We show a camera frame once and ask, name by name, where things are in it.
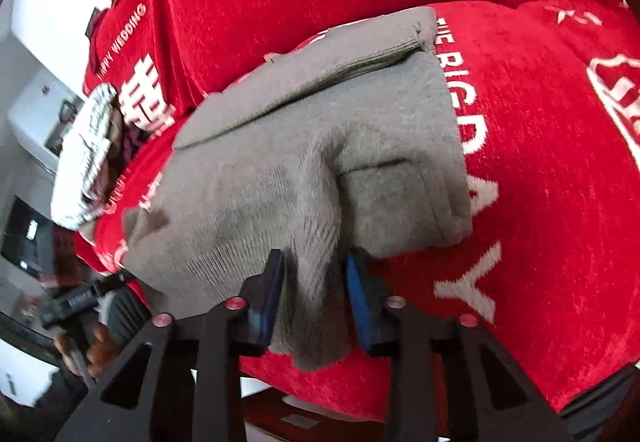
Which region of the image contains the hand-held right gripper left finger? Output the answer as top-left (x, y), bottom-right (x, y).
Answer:
top-left (55, 249), bottom-right (285, 442)

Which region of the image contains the white cabinet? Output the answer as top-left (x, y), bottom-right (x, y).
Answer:
top-left (6, 69), bottom-right (87, 157)

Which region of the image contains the white striped cloth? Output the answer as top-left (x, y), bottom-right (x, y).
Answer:
top-left (50, 84), bottom-right (121, 229)

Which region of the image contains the grey sweater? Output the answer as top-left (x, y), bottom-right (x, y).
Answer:
top-left (121, 6), bottom-right (474, 372)

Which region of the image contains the dark patterned cloth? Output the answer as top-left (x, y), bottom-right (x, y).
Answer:
top-left (95, 114), bottom-right (151, 203)

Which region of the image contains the red printed sofa cover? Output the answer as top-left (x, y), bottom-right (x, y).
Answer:
top-left (75, 0), bottom-right (640, 424)

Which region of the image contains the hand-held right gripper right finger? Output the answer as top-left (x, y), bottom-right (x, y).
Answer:
top-left (344, 249), bottom-right (573, 442)

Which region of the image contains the person's left hand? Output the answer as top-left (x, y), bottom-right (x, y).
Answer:
top-left (54, 324), bottom-right (123, 380)

